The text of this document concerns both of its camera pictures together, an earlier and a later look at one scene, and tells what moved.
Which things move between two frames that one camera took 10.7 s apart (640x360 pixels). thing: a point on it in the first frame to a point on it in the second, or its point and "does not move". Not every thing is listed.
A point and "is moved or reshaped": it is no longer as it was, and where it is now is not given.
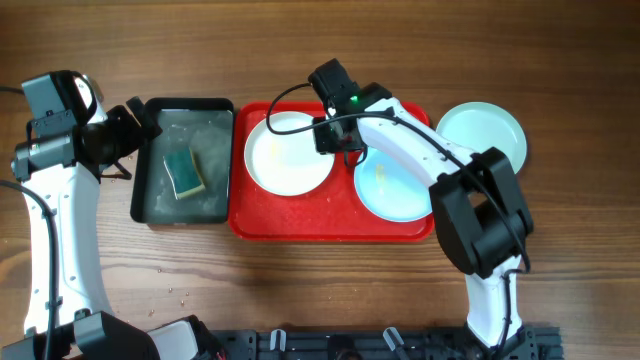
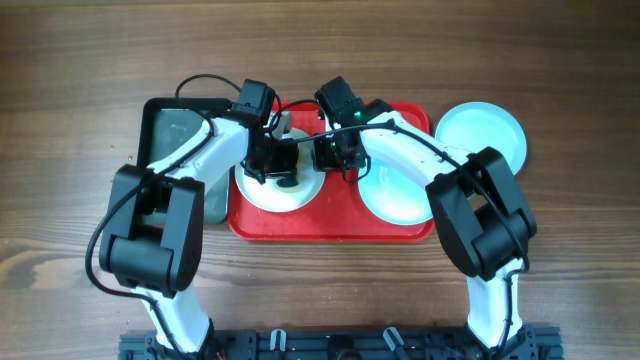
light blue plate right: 390,192 does not move
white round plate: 286,164 is moved or reshaped
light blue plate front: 478,126 does not move
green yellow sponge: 184,173 is moved or reshaped
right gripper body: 328,140 to 329,155
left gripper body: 120,134 to 275,157
